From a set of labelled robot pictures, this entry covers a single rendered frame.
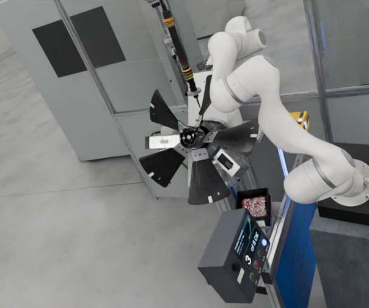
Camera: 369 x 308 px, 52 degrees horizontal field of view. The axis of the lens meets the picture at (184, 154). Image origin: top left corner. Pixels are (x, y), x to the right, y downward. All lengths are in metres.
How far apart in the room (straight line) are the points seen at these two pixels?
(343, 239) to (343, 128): 1.10
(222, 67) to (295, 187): 0.45
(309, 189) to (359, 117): 1.36
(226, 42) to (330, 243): 0.95
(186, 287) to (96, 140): 2.41
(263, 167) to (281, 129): 1.77
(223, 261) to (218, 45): 0.68
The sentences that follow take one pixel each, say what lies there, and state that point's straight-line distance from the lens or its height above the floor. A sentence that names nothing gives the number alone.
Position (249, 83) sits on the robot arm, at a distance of 1.17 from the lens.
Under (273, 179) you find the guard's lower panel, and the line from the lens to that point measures 3.01.
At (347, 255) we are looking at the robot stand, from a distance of 1.76.
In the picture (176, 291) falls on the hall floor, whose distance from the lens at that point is 2.91.
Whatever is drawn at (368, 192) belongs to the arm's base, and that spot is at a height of 1.06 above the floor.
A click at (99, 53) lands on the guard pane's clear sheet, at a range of 3.05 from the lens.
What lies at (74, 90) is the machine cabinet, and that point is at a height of 1.00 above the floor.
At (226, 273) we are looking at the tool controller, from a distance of 1.24.
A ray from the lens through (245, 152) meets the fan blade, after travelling 1.83.
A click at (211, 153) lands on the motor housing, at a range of 2.08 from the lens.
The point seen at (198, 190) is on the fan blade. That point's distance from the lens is 1.96.
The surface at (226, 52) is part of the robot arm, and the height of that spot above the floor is 1.77.
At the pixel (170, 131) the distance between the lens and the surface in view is 2.28.
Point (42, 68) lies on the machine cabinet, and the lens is 4.52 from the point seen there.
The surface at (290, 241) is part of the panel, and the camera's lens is 2.03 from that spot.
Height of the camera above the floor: 2.16
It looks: 30 degrees down
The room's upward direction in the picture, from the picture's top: 22 degrees counter-clockwise
